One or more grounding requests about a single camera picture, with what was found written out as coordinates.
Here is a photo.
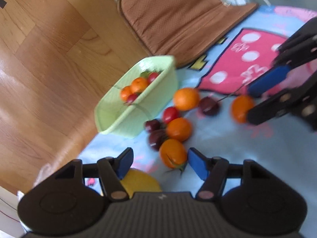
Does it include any dark red plum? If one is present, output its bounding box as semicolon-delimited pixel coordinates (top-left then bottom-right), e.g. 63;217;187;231
198;97;220;116
148;130;169;152
145;119;161;132

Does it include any light green plastic basket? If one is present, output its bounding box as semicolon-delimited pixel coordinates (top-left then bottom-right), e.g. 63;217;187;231
95;55;179;138

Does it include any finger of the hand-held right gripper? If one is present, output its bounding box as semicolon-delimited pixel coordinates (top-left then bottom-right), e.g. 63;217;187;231
248;17;317;98
247;79;317;132

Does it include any brown seat cushion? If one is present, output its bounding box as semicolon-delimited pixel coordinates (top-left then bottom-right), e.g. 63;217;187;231
117;0;260;67

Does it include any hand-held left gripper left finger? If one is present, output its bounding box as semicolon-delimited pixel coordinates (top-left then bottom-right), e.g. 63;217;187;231
53;147;134;202

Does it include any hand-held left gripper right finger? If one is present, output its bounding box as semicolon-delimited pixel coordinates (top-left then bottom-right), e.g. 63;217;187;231
187;148;273;202

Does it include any large yellow citrus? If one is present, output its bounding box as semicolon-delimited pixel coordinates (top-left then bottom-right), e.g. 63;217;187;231
120;168;162;194

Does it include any blue printed blanket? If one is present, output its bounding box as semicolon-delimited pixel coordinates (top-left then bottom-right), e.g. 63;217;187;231
77;4;317;204

